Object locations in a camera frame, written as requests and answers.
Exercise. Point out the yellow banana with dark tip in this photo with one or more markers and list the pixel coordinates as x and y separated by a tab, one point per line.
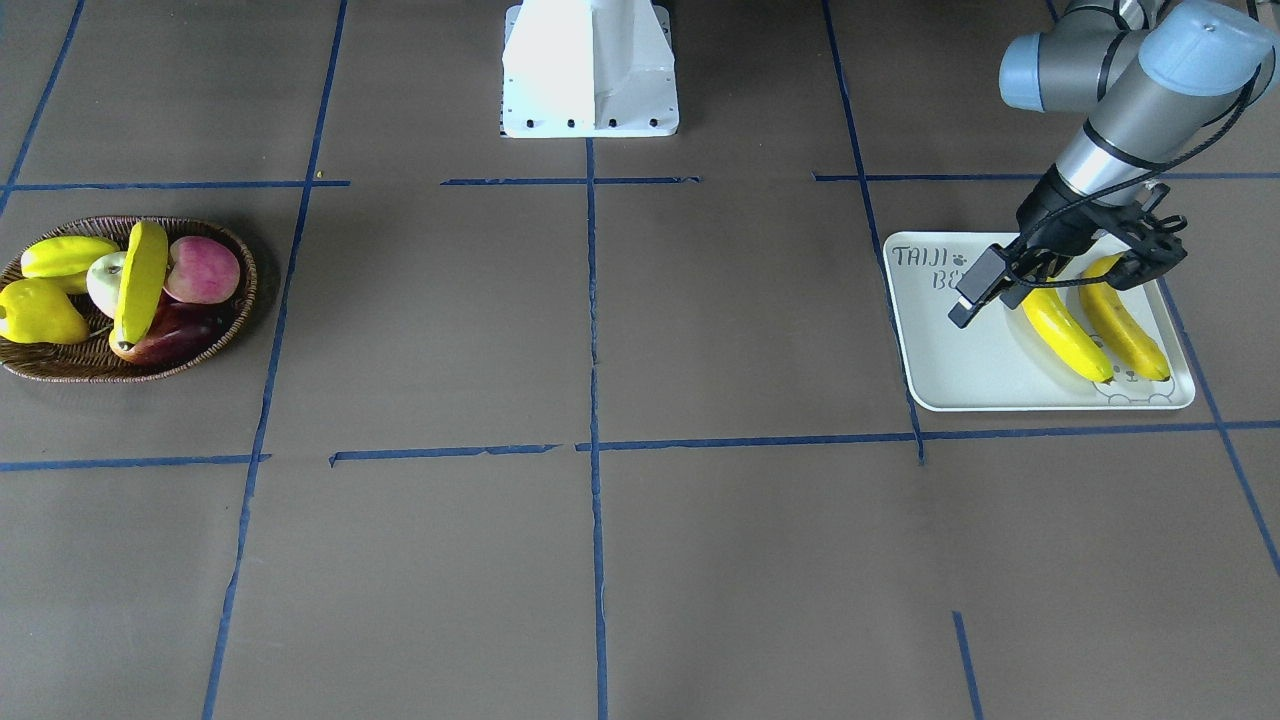
1117	327

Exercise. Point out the yellow banana curved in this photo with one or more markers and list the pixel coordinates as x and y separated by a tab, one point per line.
1065	337

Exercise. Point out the brown wicker basket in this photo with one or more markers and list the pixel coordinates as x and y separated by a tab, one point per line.
92	361

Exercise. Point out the pale green apple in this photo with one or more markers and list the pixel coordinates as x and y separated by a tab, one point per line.
104	282

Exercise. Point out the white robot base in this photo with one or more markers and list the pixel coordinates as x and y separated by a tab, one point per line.
588	69

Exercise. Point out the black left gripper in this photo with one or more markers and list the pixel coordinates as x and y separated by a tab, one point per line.
1049	220

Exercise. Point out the white bear tray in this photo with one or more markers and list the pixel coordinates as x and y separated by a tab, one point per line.
999	363

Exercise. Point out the yellow star fruit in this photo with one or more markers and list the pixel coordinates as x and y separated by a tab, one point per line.
65	260

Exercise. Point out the yellow pear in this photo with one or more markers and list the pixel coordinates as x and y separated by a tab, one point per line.
37	311

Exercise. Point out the red apple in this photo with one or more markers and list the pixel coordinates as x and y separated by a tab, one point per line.
202	271

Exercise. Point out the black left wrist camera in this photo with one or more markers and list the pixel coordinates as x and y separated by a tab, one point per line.
1154	247

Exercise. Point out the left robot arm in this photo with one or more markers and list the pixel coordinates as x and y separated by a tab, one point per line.
1147	77

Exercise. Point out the dark purple eggplant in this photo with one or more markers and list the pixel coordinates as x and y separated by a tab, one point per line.
179	333

